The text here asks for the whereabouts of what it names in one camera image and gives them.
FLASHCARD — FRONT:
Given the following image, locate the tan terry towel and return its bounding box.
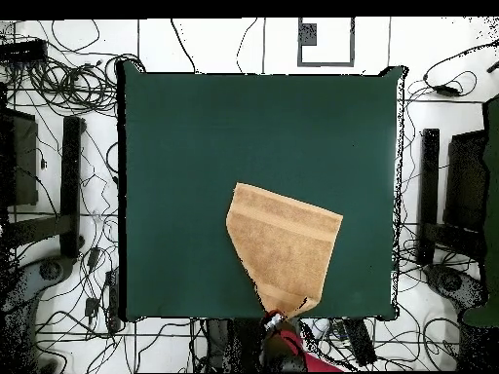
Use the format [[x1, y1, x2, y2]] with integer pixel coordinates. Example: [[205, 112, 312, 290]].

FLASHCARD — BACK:
[[224, 181, 344, 318]]

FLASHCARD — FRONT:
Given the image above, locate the wide black power strip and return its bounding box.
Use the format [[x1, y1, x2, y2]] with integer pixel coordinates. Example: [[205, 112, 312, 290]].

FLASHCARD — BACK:
[[341, 318, 378, 368]]

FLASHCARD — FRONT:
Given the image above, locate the narrow black power strip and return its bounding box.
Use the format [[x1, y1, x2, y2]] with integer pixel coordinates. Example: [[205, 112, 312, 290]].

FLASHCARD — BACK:
[[104, 269, 123, 333]]

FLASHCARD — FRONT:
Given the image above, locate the dark green table cloth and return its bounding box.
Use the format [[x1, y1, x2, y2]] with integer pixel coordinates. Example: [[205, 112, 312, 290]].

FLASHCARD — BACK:
[[116, 63, 407, 323]]

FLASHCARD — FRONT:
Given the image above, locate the grey chair base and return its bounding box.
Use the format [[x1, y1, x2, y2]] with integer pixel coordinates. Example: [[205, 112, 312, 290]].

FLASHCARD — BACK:
[[424, 264, 489, 313], [0, 254, 77, 313]]

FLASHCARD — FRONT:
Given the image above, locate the black stand bar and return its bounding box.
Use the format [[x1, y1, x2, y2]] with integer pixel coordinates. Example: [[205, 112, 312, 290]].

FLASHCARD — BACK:
[[58, 115, 86, 259], [417, 128, 441, 266]]

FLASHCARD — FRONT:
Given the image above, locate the black box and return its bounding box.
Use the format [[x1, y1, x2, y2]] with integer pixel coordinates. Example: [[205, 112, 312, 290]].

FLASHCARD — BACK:
[[0, 107, 39, 207], [442, 130, 489, 232]]

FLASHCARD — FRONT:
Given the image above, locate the black power adapter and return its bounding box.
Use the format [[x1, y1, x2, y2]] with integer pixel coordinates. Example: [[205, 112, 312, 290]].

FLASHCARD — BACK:
[[433, 84, 462, 98]]

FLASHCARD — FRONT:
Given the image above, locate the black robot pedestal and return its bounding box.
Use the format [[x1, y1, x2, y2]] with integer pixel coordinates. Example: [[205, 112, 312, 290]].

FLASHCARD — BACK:
[[201, 317, 274, 374]]

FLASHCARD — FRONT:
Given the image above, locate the grey square floor frame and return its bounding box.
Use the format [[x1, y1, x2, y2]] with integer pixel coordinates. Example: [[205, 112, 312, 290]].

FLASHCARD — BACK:
[[296, 17, 357, 68]]

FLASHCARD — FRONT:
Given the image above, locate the black cable tangle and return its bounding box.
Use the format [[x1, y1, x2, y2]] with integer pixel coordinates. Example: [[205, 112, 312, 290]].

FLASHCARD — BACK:
[[0, 19, 146, 118]]

